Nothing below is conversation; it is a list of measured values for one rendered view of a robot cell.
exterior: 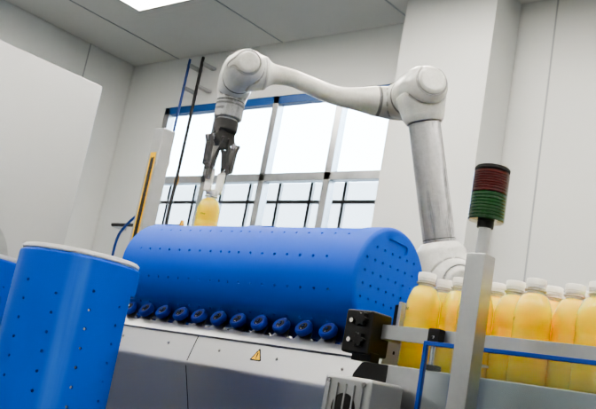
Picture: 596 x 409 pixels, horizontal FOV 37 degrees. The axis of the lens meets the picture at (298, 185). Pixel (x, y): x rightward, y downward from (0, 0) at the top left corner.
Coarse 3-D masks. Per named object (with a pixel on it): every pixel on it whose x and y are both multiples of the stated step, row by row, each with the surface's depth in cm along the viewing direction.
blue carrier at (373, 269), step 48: (144, 240) 256; (192, 240) 242; (240, 240) 230; (288, 240) 219; (336, 240) 209; (384, 240) 208; (144, 288) 250; (192, 288) 235; (240, 288) 223; (288, 288) 212; (336, 288) 202; (384, 288) 207
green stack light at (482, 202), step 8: (472, 192) 156; (480, 192) 154; (488, 192) 153; (496, 192) 153; (472, 200) 155; (480, 200) 153; (488, 200) 153; (496, 200) 153; (504, 200) 154; (472, 208) 154; (480, 208) 153; (488, 208) 152; (496, 208) 153; (504, 208) 154; (472, 216) 154; (480, 216) 153; (488, 216) 152; (496, 216) 152; (504, 216) 154; (496, 224) 156
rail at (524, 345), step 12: (384, 336) 181; (396, 336) 179; (408, 336) 177; (420, 336) 175; (444, 336) 171; (492, 336) 165; (492, 348) 164; (504, 348) 162; (516, 348) 161; (528, 348) 159; (540, 348) 158; (552, 348) 156; (564, 348) 155; (576, 348) 153; (588, 348) 152
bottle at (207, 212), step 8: (208, 200) 267; (200, 208) 266; (208, 208) 266; (216, 208) 267; (200, 216) 265; (208, 216) 265; (216, 216) 267; (200, 224) 265; (208, 224) 265; (216, 224) 268
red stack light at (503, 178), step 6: (474, 174) 156; (480, 174) 155; (486, 174) 154; (492, 174) 154; (498, 174) 154; (504, 174) 154; (474, 180) 156; (480, 180) 155; (486, 180) 154; (492, 180) 154; (498, 180) 154; (504, 180) 154; (474, 186) 155; (480, 186) 154; (486, 186) 154; (492, 186) 153; (498, 186) 153; (504, 186) 154; (498, 192) 154; (504, 192) 154
